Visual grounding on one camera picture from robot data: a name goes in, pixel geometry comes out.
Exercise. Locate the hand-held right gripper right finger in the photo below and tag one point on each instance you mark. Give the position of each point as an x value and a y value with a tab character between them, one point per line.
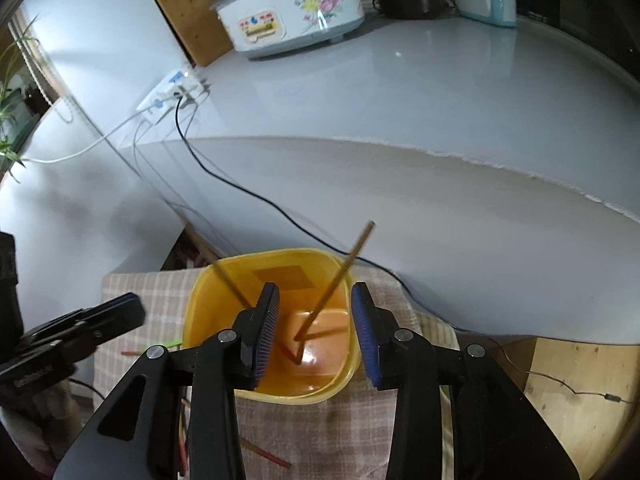
366	345

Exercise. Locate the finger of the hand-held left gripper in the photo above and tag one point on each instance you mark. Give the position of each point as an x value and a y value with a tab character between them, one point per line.
122	310

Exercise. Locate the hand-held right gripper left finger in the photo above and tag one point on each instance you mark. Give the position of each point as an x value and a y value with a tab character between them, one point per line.
264	340

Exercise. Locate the red chopstick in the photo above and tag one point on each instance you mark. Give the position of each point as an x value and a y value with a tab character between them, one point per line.
131	353
265	454
291	355

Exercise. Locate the green plastic spoon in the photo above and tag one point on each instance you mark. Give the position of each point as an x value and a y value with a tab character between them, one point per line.
167	345

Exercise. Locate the yellow plastic container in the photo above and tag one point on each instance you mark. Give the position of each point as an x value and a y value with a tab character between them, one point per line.
320	260

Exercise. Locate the checked beige cloth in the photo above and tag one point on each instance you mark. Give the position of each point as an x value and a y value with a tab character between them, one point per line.
325	435

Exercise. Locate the white power strip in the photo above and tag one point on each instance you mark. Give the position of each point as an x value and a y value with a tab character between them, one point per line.
167	92

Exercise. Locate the green houseplant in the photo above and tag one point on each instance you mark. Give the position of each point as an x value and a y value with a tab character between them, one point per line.
7	105

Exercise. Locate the floral white rice cooker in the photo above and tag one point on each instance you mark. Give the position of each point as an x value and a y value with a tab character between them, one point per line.
300	15

